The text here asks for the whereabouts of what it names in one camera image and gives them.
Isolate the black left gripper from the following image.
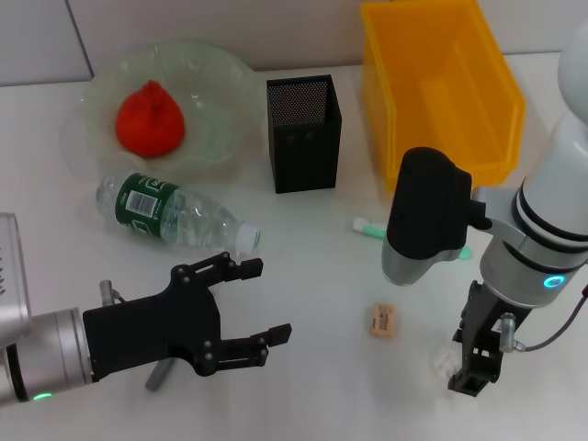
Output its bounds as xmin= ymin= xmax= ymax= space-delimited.
xmin=82 ymin=251 xmax=293 ymax=382

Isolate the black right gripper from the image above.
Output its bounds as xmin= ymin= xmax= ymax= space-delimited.
xmin=447 ymin=280 xmax=529 ymax=399

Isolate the white paper ball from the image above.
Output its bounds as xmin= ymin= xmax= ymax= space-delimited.
xmin=430 ymin=346 xmax=462 ymax=379

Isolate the clear green-label water bottle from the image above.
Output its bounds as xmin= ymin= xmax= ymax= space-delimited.
xmin=95 ymin=170 xmax=263 ymax=256

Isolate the green utility knife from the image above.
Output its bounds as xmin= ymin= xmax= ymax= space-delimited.
xmin=352 ymin=217 xmax=473 ymax=261

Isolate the red-orange toy orange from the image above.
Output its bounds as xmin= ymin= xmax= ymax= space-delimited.
xmin=114 ymin=79 xmax=187 ymax=160

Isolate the beige eraser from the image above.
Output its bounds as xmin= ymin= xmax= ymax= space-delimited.
xmin=367 ymin=301 xmax=398 ymax=340

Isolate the grey pen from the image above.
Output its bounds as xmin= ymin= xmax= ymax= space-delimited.
xmin=145 ymin=357 xmax=178 ymax=391

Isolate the black mesh pen holder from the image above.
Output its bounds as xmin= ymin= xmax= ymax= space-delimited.
xmin=266 ymin=73 xmax=345 ymax=194

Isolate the pale green glass fruit plate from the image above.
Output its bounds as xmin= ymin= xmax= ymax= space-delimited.
xmin=75 ymin=40 xmax=258 ymax=178

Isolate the yellow plastic bin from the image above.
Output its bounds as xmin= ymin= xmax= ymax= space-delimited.
xmin=359 ymin=0 xmax=527 ymax=194

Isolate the right gripper cable with plug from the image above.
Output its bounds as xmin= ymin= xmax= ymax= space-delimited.
xmin=499 ymin=283 xmax=588 ymax=355

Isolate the gripper cable with plug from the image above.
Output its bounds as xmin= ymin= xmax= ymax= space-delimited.
xmin=98 ymin=278 xmax=126 ymax=307
xmin=499 ymin=283 xmax=588 ymax=355

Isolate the left gripper cable with plug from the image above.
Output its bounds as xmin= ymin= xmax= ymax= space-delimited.
xmin=98 ymin=278 xmax=126 ymax=307

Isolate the right wrist camera housing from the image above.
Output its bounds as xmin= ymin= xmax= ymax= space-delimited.
xmin=382 ymin=146 xmax=491 ymax=288

